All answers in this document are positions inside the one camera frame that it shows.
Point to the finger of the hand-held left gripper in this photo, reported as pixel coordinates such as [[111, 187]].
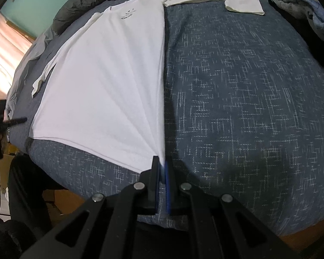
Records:
[[16, 121]]

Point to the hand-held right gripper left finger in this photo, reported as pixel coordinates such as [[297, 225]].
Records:
[[157, 188]]

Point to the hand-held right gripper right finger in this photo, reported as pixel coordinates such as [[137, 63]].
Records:
[[168, 191]]

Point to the white long-sleeve shirt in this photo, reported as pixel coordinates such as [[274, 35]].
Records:
[[110, 81]]

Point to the pink curtain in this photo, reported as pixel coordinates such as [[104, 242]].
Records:
[[5, 54]]

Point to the light grey crumpled sheet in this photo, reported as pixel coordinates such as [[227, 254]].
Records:
[[29, 59]]

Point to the person's black pants leg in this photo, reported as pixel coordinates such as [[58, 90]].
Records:
[[21, 188]]

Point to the bed with blue patterned sheet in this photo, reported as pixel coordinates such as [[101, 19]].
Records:
[[245, 113]]

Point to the dark grey rolled duvet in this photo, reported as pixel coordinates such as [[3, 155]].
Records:
[[78, 8]]

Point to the blue-grey denim garment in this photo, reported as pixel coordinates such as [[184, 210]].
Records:
[[302, 8]]

